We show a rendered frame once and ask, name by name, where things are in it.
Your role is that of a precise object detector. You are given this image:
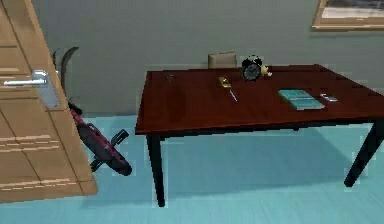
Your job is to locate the silver door handle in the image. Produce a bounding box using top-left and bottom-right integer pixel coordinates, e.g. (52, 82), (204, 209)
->
(3, 69), (62, 111)

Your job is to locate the light wooden room door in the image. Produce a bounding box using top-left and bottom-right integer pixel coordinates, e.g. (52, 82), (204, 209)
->
(0, 0), (99, 204)

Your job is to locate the dark red wooden table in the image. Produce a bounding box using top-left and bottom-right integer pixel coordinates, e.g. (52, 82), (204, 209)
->
(134, 63), (384, 208)

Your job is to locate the gold and silver pen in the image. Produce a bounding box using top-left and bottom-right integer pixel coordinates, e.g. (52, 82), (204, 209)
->
(218, 76), (239, 103)

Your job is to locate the small pale yellow figurine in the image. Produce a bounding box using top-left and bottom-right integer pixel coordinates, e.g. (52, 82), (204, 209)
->
(260, 64), (273, 78)

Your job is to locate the black alarm clock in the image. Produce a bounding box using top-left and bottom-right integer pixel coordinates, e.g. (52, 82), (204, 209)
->
(241, 55), (263, 82)

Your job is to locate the small silver flat object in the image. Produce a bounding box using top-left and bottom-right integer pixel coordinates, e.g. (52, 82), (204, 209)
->
(319, 93), (339, 103)

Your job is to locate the teal book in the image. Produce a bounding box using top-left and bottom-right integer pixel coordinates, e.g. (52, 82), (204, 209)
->
(278, 88), (326, 111)

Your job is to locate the wooden framed picture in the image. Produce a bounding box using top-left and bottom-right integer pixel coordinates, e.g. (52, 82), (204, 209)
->
(311, 0), (384, 33)

